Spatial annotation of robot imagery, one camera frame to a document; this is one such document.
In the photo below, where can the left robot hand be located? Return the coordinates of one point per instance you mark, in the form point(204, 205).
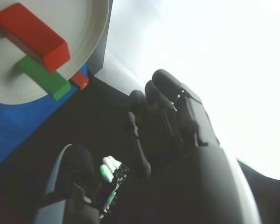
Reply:
point(177, 177)

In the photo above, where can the large red block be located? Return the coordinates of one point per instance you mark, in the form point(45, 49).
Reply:
point(30, 32)

